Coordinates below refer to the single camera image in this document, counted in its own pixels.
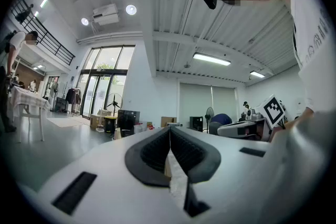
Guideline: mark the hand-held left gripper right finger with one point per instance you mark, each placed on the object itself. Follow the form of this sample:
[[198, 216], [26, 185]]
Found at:
[[236, 178]]

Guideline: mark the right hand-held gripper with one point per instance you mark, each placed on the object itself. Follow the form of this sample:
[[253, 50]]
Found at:
[[262, 123]]

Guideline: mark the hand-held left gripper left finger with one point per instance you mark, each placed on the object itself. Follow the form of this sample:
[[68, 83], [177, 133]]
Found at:
[[105, 165]]

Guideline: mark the person's right forearm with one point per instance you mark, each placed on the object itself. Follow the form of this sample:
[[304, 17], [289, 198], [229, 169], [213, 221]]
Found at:
[[299, 118]]

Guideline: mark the black bin with yellow lid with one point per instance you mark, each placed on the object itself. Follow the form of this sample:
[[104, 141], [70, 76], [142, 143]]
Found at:
[[110, 124]]

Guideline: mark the cardboard box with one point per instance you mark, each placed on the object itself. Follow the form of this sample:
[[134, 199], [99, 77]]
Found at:
[[95, 120], [168, 120]]

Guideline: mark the ceiling tube light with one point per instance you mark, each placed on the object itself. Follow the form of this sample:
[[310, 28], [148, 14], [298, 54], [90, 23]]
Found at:
[[211, 58], [257, 74]]

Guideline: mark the black standing fan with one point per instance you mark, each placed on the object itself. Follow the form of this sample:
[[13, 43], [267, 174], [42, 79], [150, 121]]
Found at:
[[114, 103], [209, 114]]

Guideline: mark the beige floor mat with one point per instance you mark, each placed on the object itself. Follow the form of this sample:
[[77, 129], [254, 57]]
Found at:
[[68, 122]]

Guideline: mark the white roller blinds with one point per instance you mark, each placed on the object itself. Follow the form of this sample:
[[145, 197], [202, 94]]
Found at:
[[207, 105]]

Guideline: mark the small black cabinet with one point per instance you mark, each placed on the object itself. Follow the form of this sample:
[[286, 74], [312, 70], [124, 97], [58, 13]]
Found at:
[[196, 123]]

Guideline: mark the person's white printed T-shirt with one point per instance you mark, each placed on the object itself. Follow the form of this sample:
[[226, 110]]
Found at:
[[315, 73]]

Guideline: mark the glass entrance door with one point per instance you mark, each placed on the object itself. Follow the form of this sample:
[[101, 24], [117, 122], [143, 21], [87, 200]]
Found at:
[[102, 91]]

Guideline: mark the clothes rack with garments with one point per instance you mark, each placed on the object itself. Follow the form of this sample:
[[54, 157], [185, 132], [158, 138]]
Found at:
[[73, 97]]

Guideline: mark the white folding table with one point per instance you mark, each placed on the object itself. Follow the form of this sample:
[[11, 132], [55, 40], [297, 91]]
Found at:
[[29, 102]]

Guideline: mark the black mezzanine railing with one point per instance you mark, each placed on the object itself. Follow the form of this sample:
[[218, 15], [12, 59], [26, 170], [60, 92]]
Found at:
[[50, 42]]

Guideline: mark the round ceiling lamp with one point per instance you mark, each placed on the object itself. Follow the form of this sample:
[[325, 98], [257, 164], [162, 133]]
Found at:
[[130, 9], [84, 21]]

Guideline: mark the white ceiling air conditioner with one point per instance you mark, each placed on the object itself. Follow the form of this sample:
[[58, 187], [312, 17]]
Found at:
[[105, 14]]

